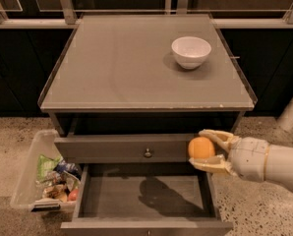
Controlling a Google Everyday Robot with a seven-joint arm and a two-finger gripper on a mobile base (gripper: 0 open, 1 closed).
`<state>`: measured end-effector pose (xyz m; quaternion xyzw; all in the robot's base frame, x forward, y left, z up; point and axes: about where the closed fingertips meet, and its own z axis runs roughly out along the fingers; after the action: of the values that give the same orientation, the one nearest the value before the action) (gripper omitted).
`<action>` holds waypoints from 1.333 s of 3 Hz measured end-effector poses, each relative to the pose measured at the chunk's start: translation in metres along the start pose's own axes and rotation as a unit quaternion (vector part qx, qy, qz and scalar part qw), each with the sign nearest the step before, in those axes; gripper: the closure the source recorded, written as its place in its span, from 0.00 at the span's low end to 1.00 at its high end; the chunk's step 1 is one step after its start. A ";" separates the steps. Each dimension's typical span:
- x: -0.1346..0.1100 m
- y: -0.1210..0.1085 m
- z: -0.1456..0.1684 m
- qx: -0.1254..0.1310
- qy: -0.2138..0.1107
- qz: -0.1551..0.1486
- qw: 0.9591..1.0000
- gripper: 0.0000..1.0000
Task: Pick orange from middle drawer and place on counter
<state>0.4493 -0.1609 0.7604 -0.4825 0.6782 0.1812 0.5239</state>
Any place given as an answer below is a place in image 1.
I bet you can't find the red apple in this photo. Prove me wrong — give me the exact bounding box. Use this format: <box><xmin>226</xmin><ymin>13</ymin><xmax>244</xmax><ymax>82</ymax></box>
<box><xmin>68</xmin><ymin>189</ymin><xmax>79</xmax><ymax>201</ymax></box>

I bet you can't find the blue snack packet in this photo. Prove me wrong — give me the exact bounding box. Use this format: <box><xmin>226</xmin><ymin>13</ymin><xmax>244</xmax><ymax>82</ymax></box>
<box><xmin>54</xmin><ymin>160</ymin><xmax>79</xmax><ymax>176</ymax></box>

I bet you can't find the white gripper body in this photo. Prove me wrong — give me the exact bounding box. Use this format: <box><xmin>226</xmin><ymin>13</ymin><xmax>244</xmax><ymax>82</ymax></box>
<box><xmin>228</xmin><ymin>138</ymin><xmax>269</xmax><ymax>182</ymax></box>

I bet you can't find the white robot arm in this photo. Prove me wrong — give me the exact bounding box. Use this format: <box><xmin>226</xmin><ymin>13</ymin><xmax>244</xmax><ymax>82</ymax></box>
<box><xmin>188</xmin><ymin>130</ymin><xmax>293</xmax><ymax>193</ymax></box>

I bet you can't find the clear plastic bin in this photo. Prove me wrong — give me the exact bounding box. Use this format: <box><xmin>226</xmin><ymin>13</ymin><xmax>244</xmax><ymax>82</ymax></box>
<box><xmin>10</xmin><ymin>130</ymin><xmax>76</xmax><ymax>211</ymax></box>

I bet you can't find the brown snack packet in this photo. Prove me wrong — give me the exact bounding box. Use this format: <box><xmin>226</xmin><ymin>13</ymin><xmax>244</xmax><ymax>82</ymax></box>
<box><xmin>42</xmin><ymin>184</ymin><xmax>68</xmax><ymax>203</ymax></box>

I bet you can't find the orange fruit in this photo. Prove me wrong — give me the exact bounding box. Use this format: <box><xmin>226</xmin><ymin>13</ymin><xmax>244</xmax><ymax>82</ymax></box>
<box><xmin>188</xmin><ymin>137</ymin><xmax>215</xmax><ymax>159</ymax></box>

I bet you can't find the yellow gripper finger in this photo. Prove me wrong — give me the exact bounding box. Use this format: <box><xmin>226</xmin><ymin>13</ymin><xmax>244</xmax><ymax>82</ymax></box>
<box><xmin>189</xmin><ymin>155</ymin><xmax>235</xmax><ymax>175</ymax></box>
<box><xmin>199</xmin><ymin>129</ymin><xmax>235</xmax><ymax>152</ymax></box>

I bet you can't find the round metal drawer knob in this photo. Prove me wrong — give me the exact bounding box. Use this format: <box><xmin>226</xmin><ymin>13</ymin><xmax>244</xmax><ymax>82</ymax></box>
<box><xmin>144</xmin><ymin>147</ymin><xmax>153</xmax><ymax>158</ymax></box>

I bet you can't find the grey open middle drawer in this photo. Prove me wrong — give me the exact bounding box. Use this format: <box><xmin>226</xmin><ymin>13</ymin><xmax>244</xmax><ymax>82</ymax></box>
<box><xmin>61</xmin><ymin>162</ymin><xmax>233</xmax><ymax>236</ymax></box>

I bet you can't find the white ceramic bowl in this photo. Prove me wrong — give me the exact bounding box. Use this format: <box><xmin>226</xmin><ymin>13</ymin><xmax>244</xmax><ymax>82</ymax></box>
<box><xmin>171</xmin><ymin>36</ymin><xmax>211</xmax><ymax>69</ymax></box>

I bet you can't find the grey top drawer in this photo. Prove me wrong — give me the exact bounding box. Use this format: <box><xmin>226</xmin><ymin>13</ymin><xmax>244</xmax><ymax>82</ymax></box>
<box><xmin>54</xmin><ymin>134</ymin><xmax>196</xmax><ymax>163</ymax></box>

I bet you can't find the green snack bag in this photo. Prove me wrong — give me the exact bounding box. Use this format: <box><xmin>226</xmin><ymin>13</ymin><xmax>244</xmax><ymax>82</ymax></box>
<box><xmin>36</xmin><ymin>154</ymin><xmax>62</xmax><ymax>181</ymax></box>

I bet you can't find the grey drawer cabinet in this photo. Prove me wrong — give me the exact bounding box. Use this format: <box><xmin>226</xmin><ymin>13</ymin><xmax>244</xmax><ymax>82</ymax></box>
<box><xmin>37</xmin><ymin>13</ymin><xmax>259</xmax><ymax>236</ymax></box>

